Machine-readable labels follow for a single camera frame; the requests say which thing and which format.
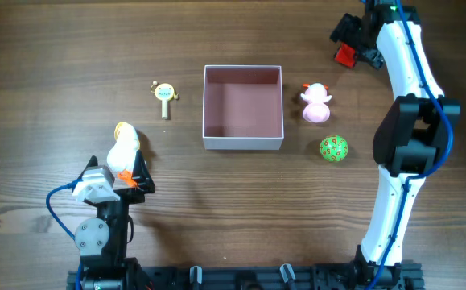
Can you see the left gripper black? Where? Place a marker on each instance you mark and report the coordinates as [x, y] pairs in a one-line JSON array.
[[125, 193]]

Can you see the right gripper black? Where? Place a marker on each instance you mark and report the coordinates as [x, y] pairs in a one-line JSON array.
[[358, 44]]

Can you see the red toy fire truck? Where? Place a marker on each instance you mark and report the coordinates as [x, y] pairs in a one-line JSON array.
[[346, 56]]

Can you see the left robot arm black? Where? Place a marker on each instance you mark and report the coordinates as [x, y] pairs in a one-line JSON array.
[[102, 240]]

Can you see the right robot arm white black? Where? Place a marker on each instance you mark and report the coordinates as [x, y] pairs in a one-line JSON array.
[[412, 142]]

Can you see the white yellow duck plush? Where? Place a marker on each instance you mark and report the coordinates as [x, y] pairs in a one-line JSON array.
[[121, 157]]

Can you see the pink pig toy figure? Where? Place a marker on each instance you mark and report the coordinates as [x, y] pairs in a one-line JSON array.
[[316, 96]]

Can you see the yellow wooden rattle toy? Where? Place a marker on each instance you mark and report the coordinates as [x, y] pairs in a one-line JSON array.
[[164, 92]]

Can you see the green numbered ball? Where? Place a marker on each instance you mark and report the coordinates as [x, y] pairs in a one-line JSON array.
[[334, 148]]

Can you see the pink open cardboard box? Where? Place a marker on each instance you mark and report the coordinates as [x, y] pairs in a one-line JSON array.
[[243, 107]]

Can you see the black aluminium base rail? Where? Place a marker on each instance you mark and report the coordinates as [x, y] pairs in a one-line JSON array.
[[319, 276]]

